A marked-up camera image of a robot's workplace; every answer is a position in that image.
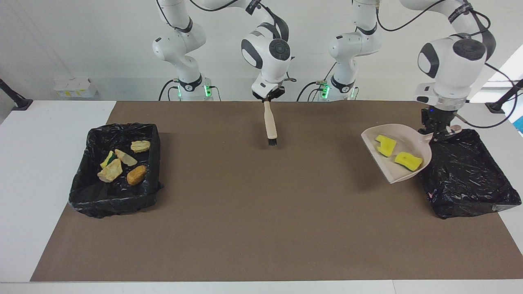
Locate beige hand brush black bristles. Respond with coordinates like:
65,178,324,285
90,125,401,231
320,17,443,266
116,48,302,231
264,100,279,147

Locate yellow sponge piece dark dot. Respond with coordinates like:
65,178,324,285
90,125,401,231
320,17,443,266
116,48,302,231
394,151,424,172

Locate notched yellow sponge piece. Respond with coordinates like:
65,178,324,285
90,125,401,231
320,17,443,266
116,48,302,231
375,134,398,158

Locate beige plastic dustpan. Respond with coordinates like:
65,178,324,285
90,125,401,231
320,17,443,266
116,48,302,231
361,124,463,184

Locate brown oval bread roll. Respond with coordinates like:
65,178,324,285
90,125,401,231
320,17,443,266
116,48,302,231
127,165,147,186

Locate yellow sponge piece green back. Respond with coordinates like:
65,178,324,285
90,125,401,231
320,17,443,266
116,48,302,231
100,150,117,169

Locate pale lumpy bread piece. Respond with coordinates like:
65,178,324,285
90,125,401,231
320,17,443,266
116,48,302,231
97,158,123,183

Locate black bag bin pink mark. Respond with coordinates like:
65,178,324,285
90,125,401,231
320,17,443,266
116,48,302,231
420,128,522,220

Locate black bag lined bin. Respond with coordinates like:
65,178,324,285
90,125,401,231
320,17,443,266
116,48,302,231
69,122,165,218

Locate brown table mat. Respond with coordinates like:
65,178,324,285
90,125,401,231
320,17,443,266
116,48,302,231
31,101,523,282

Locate white cardboard box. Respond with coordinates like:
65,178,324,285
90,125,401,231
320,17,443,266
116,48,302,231
54,78,98,98

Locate black base cable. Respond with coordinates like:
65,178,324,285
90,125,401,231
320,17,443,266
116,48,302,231
296,63,337,102
159,79,181,101

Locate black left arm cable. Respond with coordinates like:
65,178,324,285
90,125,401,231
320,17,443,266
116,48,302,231
376,0,519,129

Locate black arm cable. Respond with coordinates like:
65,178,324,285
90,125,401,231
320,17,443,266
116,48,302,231
156,0,297,82
376,0,519,129

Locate black camera stand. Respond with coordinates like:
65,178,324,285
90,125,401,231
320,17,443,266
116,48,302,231
0,78,34,111
485,79,523,114

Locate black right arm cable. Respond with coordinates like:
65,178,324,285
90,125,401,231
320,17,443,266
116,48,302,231
156,0,297,82

